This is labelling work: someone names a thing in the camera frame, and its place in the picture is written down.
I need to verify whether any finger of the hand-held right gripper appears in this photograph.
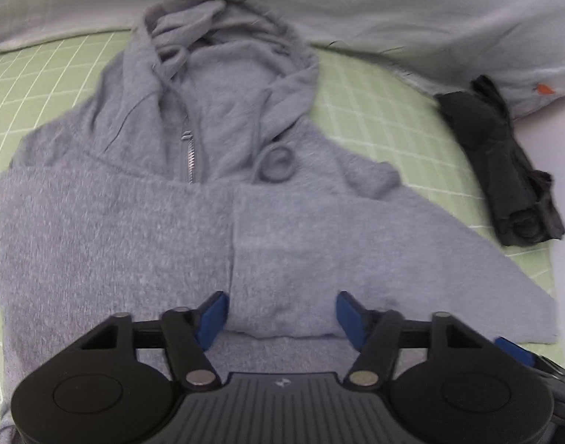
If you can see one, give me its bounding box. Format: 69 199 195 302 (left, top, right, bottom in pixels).
494 337 549 373

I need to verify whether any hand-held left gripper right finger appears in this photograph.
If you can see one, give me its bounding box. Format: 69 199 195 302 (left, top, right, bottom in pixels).
335 290 487 387

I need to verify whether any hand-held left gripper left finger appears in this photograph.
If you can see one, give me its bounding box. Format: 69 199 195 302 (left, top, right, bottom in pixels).
79 290 230 387

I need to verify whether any grey zip hoodie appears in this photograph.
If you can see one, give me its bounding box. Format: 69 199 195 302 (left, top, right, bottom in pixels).
0 0 559 444

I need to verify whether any black cloth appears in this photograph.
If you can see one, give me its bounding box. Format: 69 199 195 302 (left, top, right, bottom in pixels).
433 75 565 248

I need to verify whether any green checked bed sheet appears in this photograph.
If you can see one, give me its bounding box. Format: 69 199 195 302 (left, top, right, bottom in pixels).
0 30 565 444

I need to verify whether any grey carrot print sheet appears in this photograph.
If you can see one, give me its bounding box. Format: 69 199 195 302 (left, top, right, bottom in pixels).
0 0 565 122

